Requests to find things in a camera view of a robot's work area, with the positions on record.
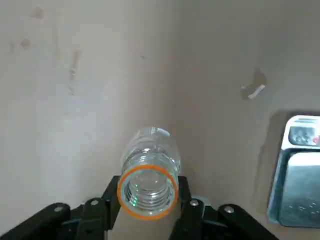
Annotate silver electronic balance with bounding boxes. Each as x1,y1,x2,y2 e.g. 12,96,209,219
266,115,320,228

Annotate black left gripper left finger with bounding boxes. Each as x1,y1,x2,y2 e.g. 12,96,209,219
0,175,123,240

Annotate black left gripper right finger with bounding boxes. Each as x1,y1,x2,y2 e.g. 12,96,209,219
169,175,279,240

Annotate clear glass bottle orange rim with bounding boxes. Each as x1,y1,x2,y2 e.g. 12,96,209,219
117,126,183,221

